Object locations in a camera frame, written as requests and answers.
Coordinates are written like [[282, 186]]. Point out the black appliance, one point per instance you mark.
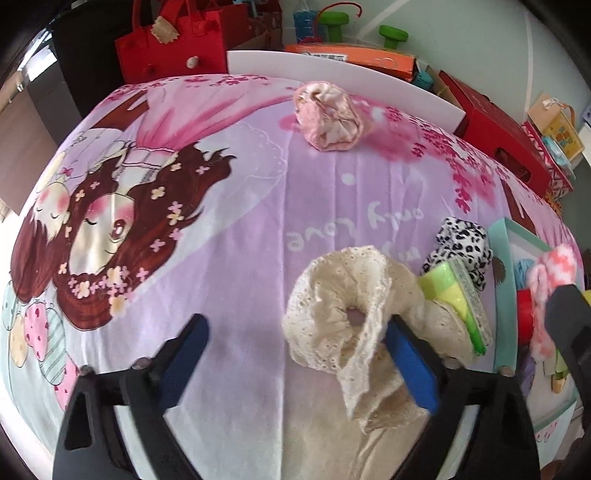
[[87, 50]]

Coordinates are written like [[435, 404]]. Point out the blue wet wipes packet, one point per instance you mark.
[[558, 152]]

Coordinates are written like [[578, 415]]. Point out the orange flat box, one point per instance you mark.
[[360, 60]]

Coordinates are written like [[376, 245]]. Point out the pink satin scrunchie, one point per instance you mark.
[[328, 115]]

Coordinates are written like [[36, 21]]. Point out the large red gift box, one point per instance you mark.
[[498, 124]]

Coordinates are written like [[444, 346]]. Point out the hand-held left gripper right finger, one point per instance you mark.
[[411, 369]]

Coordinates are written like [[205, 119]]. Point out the green yellow scrunchie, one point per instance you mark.
[[466, 300]]

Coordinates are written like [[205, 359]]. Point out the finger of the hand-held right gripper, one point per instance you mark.
[[572, 332]]

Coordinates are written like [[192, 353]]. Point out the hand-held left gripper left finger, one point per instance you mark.
[[182, 360]]

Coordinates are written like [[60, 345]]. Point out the beige cloth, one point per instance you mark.
[[360, 452]]

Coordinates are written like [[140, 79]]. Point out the pink and white fluffy scrunchie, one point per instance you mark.
[[549, 272]]

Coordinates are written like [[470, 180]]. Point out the red felt handbag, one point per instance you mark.
[[171, 46]]

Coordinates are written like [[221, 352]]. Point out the cream lace scrunchie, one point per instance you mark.
[[332, 300]]

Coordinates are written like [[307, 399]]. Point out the tan handbag shaped box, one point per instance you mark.
[[561, 124]]

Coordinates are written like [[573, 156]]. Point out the red and white patterned box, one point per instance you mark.
[[549, 170]]

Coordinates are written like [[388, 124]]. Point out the red paper gift bag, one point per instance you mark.
[[258, 23]]

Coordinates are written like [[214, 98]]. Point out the teal container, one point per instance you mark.
[[424, 78]]

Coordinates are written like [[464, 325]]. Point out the plastic water bottle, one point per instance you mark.
[[304, 21]]

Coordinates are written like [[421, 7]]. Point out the white headboard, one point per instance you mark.
[[360, 78]]

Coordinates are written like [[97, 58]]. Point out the pink printed bed sheet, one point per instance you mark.
[[254, 207]]

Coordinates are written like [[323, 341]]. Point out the leopard print scrunchie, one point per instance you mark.
[[461, 244]]

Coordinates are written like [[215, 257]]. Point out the teal storage box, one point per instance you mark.
[[503, 300]]

